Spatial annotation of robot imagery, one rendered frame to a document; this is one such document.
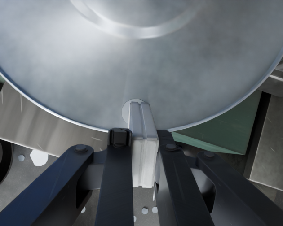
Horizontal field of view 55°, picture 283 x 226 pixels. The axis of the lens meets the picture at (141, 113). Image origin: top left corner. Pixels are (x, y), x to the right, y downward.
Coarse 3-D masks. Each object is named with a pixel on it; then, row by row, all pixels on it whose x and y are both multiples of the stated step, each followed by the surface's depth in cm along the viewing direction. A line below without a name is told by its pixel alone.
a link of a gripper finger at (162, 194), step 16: (160, 160) 13; (176, 160) 13; (160, 176) 13; (176, 176) 11; (192, 176) 11; (160, 192) 12; (176, 192) 10; (192, 192) 10; (160, 208) 12; (176, 208) 9; (192, 208) 9; (160, 224) 12; (176, 224) 9; (192, 224) 9; (208, 224) 9
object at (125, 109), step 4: (132, 100) 22; (136, 100) 22; (140, 100) 22; (124, 104) 22; (128, 104) 22; (124, 108) 22; (128, 108) 22; (124, 112) 22; (128, 112) 22; (124, 116) 22; (124, 120) 22
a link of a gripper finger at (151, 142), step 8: (144, 104) 20; (144, 112) 18; (144, 120) 17; (152, 120) 17; (144, 128) 16; (152, 128) 16; (152, 136) 14; (152, 144) 14; (144, 152) 14; (152, 152) 14; (144, 160) 15; (152, 160) 14; (144, 168) 15; (152, 168) 15; (144, 176) 15; (152, 176) 15; (144, 184) 15; (152, 184) 15
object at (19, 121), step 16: (0, 96) 21; (16, 96) 21; (0, 112) 21; (16, 112) 21; (32, 112) 21; (48, 112) 22; (0, 128) 21; (16, 128) 21; (32, 128) 21; (48, 128) 21; (64, 128) 21; (80, 128) 22; (32, 144) 21; (48, 144) 21; (64, 144) 21; (96, 144) 22
